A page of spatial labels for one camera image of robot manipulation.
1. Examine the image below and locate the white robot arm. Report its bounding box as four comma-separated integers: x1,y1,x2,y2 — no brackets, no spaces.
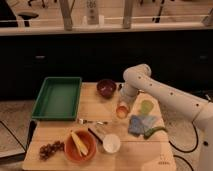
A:
120,64,213,171

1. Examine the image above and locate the green plastic cup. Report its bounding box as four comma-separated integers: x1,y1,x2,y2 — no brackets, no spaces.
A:
140,100,154,115

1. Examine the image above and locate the white paper cup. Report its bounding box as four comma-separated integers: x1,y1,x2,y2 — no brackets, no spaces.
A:
103,134,121,154

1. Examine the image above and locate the dark red bowl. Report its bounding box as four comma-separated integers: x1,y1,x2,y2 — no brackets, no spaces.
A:
96,79,117,98

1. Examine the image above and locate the blue sponge cloth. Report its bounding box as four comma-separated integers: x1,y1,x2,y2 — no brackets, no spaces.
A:
128,115,158,136

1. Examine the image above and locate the green chili pepper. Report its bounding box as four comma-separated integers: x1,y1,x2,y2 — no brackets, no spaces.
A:
143,126,167,140

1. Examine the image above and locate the silver fork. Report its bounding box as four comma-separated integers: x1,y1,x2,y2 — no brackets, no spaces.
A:
77,118,108,125

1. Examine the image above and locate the yellow corn cob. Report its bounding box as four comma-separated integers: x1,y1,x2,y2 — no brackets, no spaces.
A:
71,132,88,156

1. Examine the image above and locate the green plastic tray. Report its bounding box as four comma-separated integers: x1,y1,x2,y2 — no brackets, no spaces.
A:
32,77,82,121

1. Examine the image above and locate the orange bowl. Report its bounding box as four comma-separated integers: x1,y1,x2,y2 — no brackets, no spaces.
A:
64,130,96,164

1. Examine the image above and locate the bunch of dark grapes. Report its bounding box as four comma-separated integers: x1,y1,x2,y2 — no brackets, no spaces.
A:
39,141,64,160

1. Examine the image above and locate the black office chair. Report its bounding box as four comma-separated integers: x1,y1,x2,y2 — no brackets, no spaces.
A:
0,0,40,28

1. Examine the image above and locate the black handled knife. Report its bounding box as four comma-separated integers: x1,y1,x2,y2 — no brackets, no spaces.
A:
88,127,105,143

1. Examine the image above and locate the black power cable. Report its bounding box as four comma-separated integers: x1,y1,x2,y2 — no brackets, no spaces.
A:
168,121,201,171

